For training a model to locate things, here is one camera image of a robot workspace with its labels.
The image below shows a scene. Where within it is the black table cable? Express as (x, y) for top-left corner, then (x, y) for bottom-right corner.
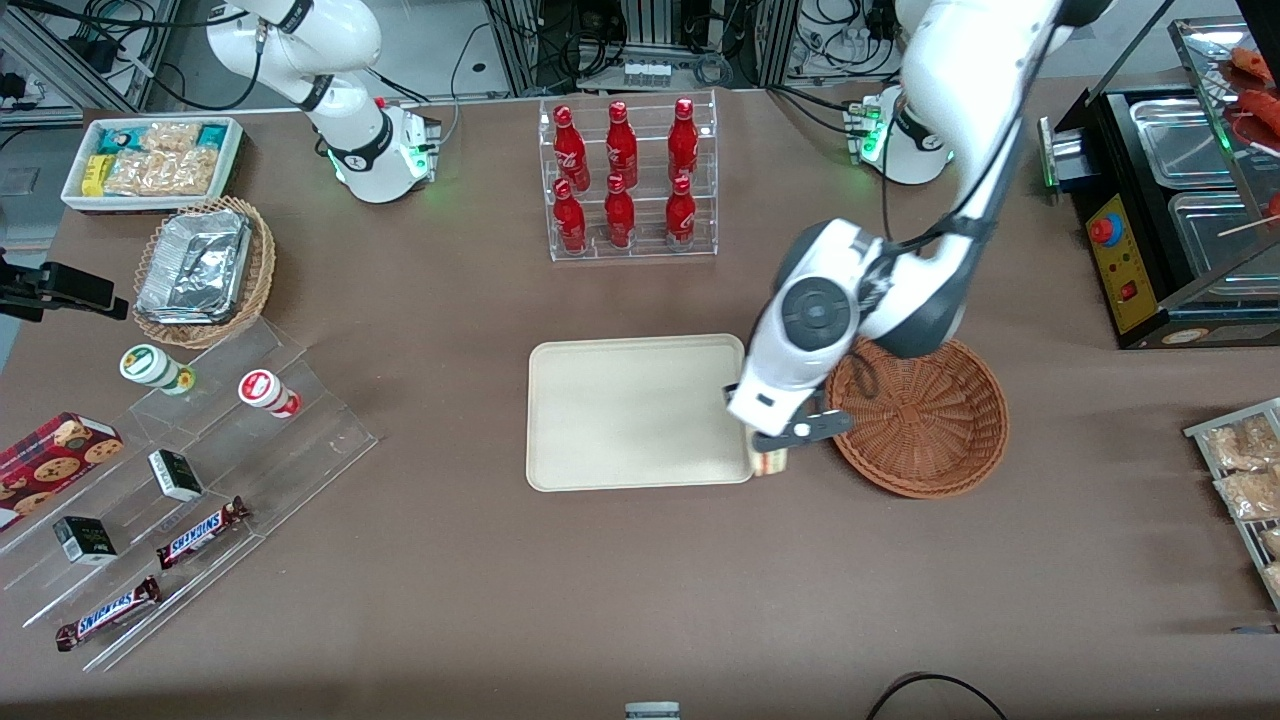
(864, 672), (1012, 720)

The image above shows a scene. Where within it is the red lid cup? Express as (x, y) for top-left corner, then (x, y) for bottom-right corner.
(237, 368), (302, 419)

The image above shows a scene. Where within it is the clear acrylic bottle rack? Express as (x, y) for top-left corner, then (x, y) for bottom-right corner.
(538, 89), (720, 264)

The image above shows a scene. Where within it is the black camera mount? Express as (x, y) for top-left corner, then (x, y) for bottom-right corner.
(0, 249), (130, 324)

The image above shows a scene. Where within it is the clear acrylic stepped stand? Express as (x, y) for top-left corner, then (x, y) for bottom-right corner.
(0, 317), (380, 674)

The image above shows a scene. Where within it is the red cookie box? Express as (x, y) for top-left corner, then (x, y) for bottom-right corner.
(0, 411), (126, 532)

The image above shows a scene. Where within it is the black food warmer machine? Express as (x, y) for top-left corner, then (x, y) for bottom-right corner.
(1037, 14), (1280, 350)

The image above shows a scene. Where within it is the red cola bottle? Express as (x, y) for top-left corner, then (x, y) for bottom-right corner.
(552, 179), (589, 255)
(667, 98), (701, 182)
(603, 174), (638, 250)
(552, 105), (592, 192)
(605, 101), (640, 189)
(664, 175), (698, 248)

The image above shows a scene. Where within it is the brown wicker basket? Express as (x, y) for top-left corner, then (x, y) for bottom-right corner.
(824, 334), (1010, 500)

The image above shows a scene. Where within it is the aluminium frame rack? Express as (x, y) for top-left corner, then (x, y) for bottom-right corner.
(484, 0), (803, 97)

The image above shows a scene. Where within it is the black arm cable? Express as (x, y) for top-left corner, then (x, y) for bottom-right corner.
(852, 95), (1011, 401)

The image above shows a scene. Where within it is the Snickers bar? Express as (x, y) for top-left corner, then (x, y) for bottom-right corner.
(156, 496), (250, 571)
(54, 575), (163, 653)

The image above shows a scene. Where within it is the light wicker basket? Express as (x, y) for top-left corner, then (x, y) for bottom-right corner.
(132, 195), (277, 350)

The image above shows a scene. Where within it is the tray of packaged snacks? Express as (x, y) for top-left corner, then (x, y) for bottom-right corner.
(1184, 397), (1280, 613)

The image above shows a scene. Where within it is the beige plastic tray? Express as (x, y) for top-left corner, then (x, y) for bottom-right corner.
(526, 334), (758, 494)

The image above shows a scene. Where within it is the white snack tray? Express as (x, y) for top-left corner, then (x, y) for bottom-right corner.
(60, 116), (245, 215)

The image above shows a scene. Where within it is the clear cracker bag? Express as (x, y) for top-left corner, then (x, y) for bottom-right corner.
(104, 148), (219, 198)
(139, 121), (202, 153)

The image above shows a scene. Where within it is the small black box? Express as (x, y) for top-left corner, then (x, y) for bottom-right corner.
(52, 515), (119, 567)
(147, 448), (205, 503)

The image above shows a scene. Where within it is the stack of foil trays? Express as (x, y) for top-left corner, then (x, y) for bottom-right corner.
(136, 208), (252, 325)

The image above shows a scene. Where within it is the green lid cup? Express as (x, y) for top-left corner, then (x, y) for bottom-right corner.
(119, 343), (197, 396)

